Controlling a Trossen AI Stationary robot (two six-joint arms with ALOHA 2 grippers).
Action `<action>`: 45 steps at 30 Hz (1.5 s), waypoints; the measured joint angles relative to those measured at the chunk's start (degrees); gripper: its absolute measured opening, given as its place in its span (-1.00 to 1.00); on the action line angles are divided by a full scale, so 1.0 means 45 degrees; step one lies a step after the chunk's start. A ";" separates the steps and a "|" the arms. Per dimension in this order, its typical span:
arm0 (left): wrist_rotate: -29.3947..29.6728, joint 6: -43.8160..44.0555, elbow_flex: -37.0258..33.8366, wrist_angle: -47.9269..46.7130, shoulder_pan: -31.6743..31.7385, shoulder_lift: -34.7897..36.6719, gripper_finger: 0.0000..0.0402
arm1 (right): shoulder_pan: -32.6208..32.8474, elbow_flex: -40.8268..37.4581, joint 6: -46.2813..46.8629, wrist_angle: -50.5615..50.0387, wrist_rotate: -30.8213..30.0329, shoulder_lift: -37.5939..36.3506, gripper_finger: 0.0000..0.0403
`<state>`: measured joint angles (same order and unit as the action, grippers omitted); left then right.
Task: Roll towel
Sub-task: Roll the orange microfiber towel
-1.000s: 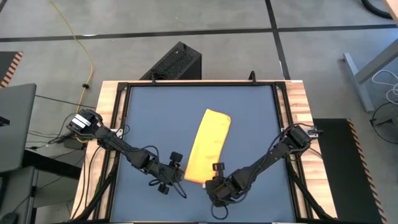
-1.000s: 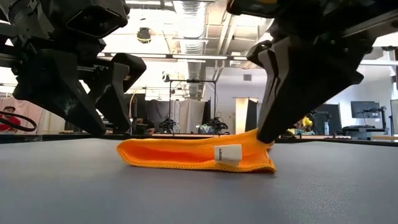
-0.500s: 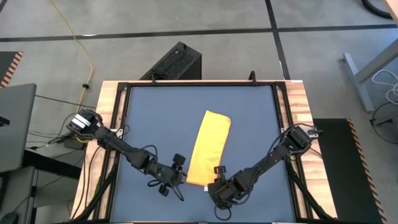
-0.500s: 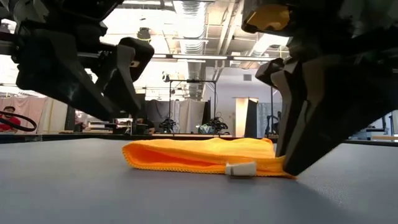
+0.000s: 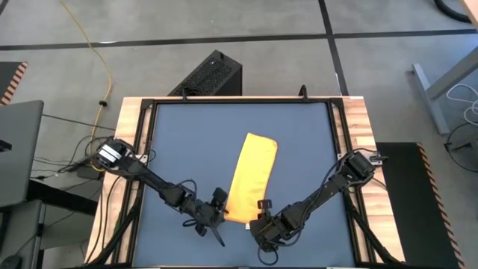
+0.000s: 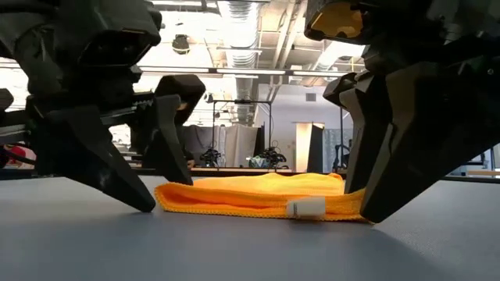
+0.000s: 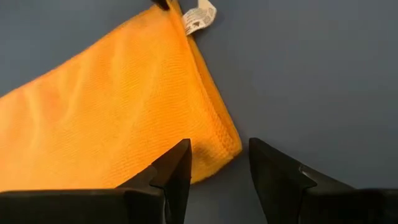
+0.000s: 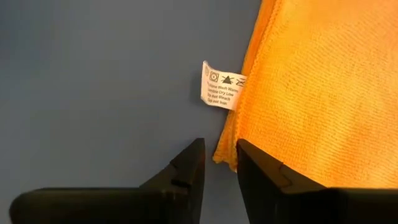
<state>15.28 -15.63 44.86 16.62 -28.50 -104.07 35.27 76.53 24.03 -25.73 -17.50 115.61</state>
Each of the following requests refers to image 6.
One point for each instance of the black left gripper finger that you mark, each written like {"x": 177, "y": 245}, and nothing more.
{"x": 78, "y": 148}
{"x": 168, "y": 148}

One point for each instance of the black upright panel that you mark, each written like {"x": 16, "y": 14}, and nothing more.
{"x": 315, "y": 152}

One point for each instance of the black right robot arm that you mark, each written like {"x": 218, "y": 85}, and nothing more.
{"x": 468, "y": 15}

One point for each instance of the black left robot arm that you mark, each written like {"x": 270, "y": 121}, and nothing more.
{"x": 23, "y": 23}

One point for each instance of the white curtain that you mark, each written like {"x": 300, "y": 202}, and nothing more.
{"x": 240, "y": 144}

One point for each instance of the grey wall vent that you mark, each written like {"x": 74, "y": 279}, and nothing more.
{"x": 310, "y": 97}

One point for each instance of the lit beige pillar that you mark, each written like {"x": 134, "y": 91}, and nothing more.
{"x": 301, "y": 148}

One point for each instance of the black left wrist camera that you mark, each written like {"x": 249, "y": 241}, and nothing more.
{"x": 117, "y": 35}

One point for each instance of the black ceiling dome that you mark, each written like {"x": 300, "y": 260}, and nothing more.
{"x": 181, "y": 43}

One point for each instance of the long strip ceiling light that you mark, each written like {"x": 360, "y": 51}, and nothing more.
{"x": 250, "y": 72}

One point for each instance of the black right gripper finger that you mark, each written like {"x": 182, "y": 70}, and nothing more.
{"x": 429, "y": 136}
{"x": 367, "y": 117}

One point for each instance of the silver smooth ceiling duct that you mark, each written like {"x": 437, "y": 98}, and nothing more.
{"x": 332, "y": 54}

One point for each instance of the black metal rig frame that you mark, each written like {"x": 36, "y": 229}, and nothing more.
{"x": 224, "y": 102}

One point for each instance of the small black ceiling camera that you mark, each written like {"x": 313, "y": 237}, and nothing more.
{"x": 209, "y": 98}

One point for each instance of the orange microfibre towel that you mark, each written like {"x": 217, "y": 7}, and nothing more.
{"x": 234, "y": 199}

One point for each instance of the grey curtain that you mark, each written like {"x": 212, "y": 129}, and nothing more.
{"x": 209, "y": 136}

